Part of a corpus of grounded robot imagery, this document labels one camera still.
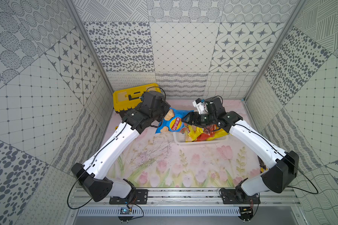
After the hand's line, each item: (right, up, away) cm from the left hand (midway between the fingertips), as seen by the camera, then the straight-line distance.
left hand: (170, 100), depth 69 cm
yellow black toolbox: (-32, +3, +27) cm, 42 cm away
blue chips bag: (+1, -11, +3) cm, 11 cm away
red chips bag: (+23, -17, +13) cm, 32 cm away
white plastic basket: (+6, -25, +27) cm, 37 cm away
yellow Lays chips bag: (+14, -18, +15) cm, 27 cm away
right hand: (+8, -11, +6) cm, 15 cm away
